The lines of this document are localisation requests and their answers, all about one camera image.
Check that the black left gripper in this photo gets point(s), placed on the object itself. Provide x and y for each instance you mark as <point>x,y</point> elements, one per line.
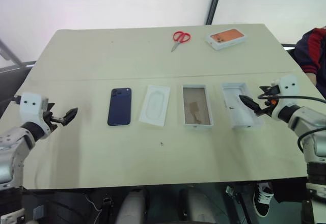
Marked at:
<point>53,119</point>

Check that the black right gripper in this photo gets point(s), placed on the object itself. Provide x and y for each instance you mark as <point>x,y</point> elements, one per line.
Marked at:
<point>270,94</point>

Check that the white box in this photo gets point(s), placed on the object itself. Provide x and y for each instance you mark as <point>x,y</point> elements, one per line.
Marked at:
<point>237,117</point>

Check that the dark blue smartphone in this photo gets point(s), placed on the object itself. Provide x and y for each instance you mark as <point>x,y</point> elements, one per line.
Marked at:
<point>119,107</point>

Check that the white box base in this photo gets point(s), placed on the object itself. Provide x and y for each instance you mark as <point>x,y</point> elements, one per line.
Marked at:
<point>197,107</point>

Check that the white plastic phone tray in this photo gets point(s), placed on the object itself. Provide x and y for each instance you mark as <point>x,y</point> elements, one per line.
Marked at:
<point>155,105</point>

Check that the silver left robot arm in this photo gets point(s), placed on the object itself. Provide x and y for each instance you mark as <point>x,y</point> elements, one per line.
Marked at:
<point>15,147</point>

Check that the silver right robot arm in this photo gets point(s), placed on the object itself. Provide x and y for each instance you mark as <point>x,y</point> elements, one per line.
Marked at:
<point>313,132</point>

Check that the black bar beside person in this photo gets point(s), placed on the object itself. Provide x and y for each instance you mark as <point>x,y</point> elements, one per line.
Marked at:
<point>289,47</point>

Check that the person in red dark sweater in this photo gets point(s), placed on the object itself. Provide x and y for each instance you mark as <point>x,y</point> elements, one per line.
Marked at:
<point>310,51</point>

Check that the black and white sneaker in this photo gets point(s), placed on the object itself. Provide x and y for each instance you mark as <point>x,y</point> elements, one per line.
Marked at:
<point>263,201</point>

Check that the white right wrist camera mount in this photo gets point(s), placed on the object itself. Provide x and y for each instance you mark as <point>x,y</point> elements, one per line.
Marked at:
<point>287,85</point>

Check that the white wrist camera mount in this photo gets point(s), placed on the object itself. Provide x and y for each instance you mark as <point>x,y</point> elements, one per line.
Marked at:
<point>287,85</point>
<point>31,107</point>

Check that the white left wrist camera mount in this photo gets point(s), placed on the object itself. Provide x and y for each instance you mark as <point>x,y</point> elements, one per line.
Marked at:
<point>31,107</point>

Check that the dark window frame post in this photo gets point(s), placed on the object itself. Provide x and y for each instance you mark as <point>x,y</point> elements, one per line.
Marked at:
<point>215,0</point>

